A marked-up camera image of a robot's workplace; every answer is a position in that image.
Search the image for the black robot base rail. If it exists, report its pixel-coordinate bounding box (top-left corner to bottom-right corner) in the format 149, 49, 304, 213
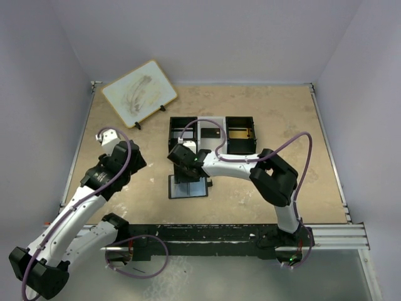
100, 213, 316, 261

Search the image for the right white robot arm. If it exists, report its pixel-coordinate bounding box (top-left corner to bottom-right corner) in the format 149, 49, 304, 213
167, 144, 300, 234

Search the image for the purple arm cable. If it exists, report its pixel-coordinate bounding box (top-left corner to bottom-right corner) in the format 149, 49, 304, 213
20, 127, 131, 300
178, 117, 313, 220

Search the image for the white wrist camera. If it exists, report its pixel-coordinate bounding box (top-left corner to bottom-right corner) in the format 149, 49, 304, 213
95, 129, 120, 156
177, 137, 197, 154

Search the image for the black leather card holder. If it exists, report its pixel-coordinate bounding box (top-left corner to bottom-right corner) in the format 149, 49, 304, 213
168, 175, 212, 199

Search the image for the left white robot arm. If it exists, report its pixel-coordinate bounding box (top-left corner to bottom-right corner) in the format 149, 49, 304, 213
9, 139, 146, 300

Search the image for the silver card in tray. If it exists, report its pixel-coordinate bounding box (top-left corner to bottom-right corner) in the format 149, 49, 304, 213
172, 130, 194, 139

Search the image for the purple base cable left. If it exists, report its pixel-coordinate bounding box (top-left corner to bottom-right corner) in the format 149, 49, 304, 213
105, 235, 169, 279

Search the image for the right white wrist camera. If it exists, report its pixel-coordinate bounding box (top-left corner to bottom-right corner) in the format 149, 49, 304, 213
177, 137, 197, 154

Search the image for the black card in tray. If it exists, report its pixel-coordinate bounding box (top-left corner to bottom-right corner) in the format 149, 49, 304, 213
200, 127, 221, 139

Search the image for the black and white tray organizer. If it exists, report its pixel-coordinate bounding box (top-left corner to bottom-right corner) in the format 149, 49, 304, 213
168, 117, 257, 155

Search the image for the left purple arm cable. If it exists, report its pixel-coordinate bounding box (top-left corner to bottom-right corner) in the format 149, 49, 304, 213
20, 127, 131, 300

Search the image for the gold card in tray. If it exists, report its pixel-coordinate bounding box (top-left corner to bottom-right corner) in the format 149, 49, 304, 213
228, 128, 254, 139

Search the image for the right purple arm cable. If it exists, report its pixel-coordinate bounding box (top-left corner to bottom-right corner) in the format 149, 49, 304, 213
178, 117, 313, 220

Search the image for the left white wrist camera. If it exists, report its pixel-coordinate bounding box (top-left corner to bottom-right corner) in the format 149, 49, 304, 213
95, 129, 120, 156

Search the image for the yellow-framed whiteboard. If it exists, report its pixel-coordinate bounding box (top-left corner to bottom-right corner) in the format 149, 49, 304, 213
101, 60, 178, 129

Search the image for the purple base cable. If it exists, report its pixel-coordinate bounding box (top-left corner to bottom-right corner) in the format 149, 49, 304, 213
280, 216, 314, 271
105, 235, 169, 279

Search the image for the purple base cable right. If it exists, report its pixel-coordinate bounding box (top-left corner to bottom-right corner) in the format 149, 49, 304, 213
280, 216, 314, 271

